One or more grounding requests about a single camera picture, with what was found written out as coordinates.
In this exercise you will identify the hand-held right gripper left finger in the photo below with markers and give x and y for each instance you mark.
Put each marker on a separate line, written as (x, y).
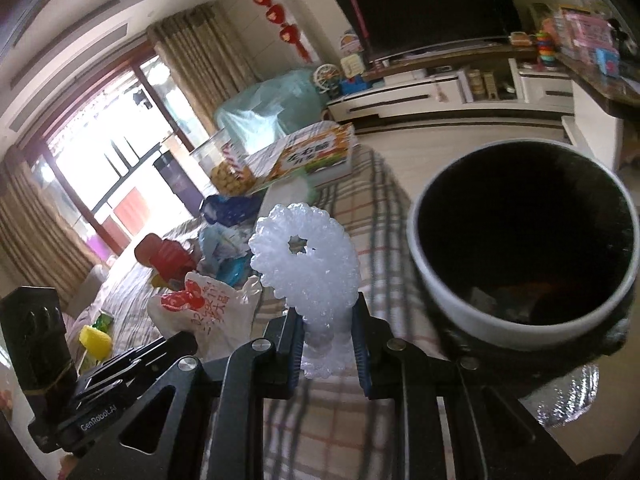
(296, 345)

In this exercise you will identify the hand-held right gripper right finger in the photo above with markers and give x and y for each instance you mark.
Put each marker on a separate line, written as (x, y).
(361, 355)

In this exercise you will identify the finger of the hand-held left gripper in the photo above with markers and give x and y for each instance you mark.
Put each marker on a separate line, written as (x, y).
(150, 352)
(125, 382)

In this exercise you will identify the white bumpy plastic toy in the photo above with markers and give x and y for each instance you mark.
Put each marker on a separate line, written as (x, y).
(305, 260)

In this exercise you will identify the blue packaged hairbrush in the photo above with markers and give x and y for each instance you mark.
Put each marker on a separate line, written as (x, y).
(237, 271)

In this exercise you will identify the black white-rimmed trash bin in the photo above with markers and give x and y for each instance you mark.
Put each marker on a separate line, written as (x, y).
(445, 305)

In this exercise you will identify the yellow round object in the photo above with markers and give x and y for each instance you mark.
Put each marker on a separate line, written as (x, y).
(95, 341)

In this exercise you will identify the green can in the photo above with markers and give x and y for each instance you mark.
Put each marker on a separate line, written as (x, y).
(104, 321)

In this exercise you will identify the white red-printed plastic bag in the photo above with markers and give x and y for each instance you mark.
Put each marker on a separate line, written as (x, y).
(210, 315)

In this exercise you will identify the red plastic bottle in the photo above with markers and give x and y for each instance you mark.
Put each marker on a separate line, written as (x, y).
(167, 260)

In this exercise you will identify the beige curtain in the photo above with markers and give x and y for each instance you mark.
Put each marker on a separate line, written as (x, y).
(200, 60)
(40, 220)

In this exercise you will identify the white cartoon-printed wrapper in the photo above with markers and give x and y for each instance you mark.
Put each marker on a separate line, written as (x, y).
(217, 242)

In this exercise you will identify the blue plastic bag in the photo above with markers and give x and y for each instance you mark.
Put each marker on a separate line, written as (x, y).
(227, 209)

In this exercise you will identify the dark purple bin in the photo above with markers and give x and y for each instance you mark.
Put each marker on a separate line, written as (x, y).
(175, 185)

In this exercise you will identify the clear jar of round snacks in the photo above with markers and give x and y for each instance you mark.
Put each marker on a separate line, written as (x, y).
(225, 170)

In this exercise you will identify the orange green picture book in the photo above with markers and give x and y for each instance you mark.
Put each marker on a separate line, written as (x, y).
(310, 152)

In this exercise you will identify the balcony glass door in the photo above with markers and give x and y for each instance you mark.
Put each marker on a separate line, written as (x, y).
(110, 160)

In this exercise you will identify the crinkled clear plastic sheet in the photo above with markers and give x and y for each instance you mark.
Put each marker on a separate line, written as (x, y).
(567, 395)

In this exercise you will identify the teal plastic-covered bundle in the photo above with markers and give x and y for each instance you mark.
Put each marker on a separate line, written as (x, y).
(270, 105)

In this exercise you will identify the blue toy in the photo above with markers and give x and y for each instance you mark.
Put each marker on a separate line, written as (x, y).
(355, 86)

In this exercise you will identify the toy ferris wheel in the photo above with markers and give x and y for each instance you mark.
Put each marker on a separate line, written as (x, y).
(326, 79)

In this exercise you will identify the white television cabinet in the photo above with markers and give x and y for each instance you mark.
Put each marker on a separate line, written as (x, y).
(450, 92)

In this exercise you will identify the red hanging decoration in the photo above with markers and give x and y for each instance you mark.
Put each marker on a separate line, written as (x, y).
(275, 10)

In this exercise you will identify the black flat television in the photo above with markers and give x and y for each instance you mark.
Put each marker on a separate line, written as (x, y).
(430, 5)

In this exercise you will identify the pink toy boxes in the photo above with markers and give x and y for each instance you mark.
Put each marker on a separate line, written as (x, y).
(590, 40)

